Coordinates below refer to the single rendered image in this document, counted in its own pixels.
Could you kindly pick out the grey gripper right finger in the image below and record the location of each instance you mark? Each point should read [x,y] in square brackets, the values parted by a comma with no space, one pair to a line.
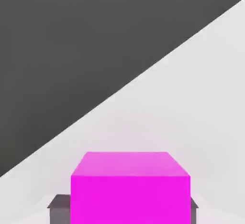
[193,213]

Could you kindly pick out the small magenta cube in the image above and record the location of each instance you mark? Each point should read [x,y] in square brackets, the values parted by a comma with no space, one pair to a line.
[130,193]

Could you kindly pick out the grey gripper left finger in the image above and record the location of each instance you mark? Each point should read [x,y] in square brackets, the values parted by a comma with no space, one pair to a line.
[60,210]

